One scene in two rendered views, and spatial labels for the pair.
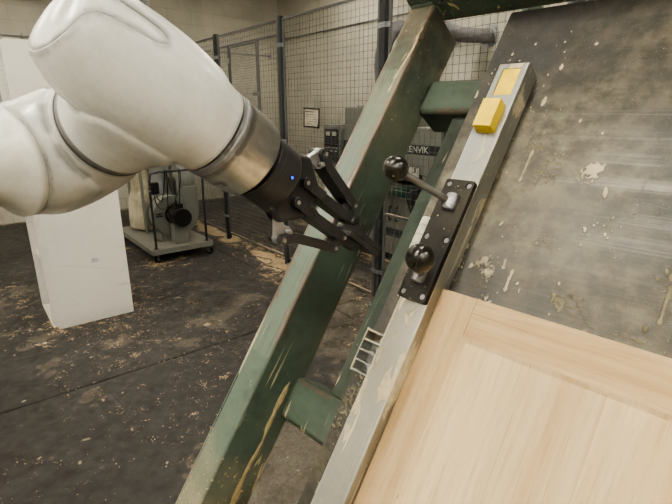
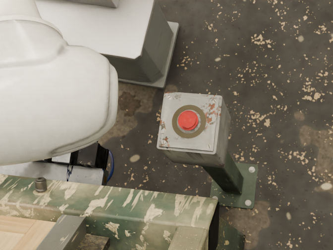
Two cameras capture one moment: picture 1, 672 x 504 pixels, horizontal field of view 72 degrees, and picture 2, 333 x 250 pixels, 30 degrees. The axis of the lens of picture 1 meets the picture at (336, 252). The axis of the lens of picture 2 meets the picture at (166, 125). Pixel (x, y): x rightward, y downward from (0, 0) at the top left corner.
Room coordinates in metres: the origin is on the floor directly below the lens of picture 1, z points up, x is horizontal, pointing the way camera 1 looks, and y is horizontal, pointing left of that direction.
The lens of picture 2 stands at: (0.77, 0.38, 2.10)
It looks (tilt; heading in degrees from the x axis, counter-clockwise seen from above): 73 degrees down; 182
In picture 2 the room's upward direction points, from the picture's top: 41 degrees counter-clockwise
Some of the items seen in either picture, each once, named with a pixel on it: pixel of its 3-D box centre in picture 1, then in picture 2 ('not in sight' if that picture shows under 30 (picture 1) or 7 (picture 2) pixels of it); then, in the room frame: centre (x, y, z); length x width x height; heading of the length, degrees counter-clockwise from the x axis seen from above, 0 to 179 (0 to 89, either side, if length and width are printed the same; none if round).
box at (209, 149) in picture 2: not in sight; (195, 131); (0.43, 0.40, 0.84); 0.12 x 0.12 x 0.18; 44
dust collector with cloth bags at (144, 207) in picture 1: (154, 156); not in sight; (5.54, 2.13, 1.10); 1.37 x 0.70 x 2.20; 39
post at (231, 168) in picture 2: not in sight; (221, 166); (0.43, 0.40, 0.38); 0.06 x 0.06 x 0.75; 44
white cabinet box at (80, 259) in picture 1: (67, 188); not in sight; (3.63, 2.10, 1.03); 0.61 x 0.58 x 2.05; 39
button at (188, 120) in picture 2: not in sight; (188, 121); (0.43, 0.40, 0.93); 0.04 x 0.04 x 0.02
